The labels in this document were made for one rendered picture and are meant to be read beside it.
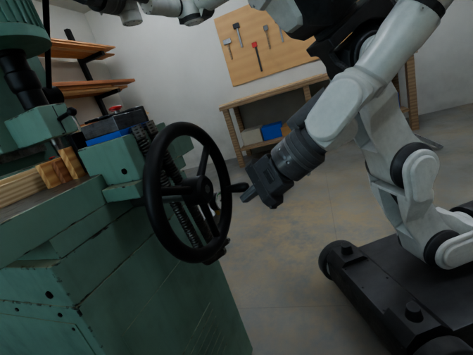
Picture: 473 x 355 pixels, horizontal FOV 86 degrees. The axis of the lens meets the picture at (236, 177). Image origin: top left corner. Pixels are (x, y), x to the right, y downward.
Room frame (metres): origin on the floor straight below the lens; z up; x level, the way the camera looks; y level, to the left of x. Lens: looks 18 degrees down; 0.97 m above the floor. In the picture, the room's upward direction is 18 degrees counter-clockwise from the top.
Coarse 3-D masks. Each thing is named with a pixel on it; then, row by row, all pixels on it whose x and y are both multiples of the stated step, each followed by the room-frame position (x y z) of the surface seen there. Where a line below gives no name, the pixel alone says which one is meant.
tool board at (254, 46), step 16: (224, 16) 3.88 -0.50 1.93; (240, 16) 3.81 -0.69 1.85; (256, 16) 3.74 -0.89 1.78; (224, 32) 3.90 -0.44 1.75; (240, 32) 3.83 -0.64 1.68; (256, 32) 3.76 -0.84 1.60; (272, 32) 3.69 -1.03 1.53; (352, 32) 3.39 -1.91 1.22; (224, 48) 3.92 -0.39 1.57; (240, 48) 3.85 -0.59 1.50; (256, 48) 3.76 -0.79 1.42; (272, 48) 3.71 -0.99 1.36; (288, 48) 3.64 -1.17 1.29; (304, 48) 3.58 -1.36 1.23; (240, 64) 3.87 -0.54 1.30; (256, 64) 3.80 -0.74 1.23; (272, 64) 3.72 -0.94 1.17; (288, 64) 3.66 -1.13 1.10; (240, 80) 3.89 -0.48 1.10
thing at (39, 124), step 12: (36, 108) 0.60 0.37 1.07; (48, 108) 0.62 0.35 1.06; (60, 108) 0.65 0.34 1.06; (12, 120) 0.65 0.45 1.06; (24, 120) 0.63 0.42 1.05; (36, 120) 0.61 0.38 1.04; (48, 120) 0.61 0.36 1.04; (72, 120) 0.66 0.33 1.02; (12, 132) 0.66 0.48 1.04; (24, 132) 0.64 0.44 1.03; (36, 132) 0.62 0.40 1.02; (48, 132) 0.61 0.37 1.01; (60, 132) 0.62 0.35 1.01; (24, 144) 0.65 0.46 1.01
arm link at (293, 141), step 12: (300, 108) 0.51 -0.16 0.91; (288, 120) 0.52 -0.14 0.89; (300, 120) 0.50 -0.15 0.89; (300, 132) 0.48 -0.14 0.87; (348, 132) 0.45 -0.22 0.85; (288, 144) 0.48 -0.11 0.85; (300, 144) 0.46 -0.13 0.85; (312, 144) 0.46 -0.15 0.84; (324, 144) 0.44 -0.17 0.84; (336, 144) 0.46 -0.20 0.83; (300, 156) 0.46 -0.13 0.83; (312, 156) 0.45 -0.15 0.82; (324, 156) 0.47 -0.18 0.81; (312, 168) 0.47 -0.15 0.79
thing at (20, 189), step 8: (32, 176) 0.57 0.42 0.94; (40, 176) 0.58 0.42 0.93; (8, 184) 0.53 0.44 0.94; (16, 184) 0.54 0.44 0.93; (24, 184) 0.55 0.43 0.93; (32, 184) 0.56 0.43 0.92; (40, 184) 0.58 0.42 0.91; (0, 192) 0.51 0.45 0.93; (8, 192) 0.52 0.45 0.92; (16, 192) 0.53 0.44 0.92; (24, 192) 0.54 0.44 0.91; (32, 192) 0.56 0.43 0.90; (0, 200) 0.51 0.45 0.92; (8, 200) 0.52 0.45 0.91; (16, 200) 0.53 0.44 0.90; (0, 208) 0.50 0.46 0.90
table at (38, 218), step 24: (192, 144) 0.87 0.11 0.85; (48, 192) 0.51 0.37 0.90; (72, 192) 0.47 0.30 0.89; (96, 192) 0.51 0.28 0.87; (120, 192) 0.50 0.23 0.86; (0, 216) 0.42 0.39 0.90; (24, 216) 0.39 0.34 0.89; (48, 216) 0.42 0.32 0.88; (72, 216) 0.45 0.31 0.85; (0, 240) 0.36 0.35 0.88; (24, 240) 0.38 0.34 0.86; (0, 264) 0.34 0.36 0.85
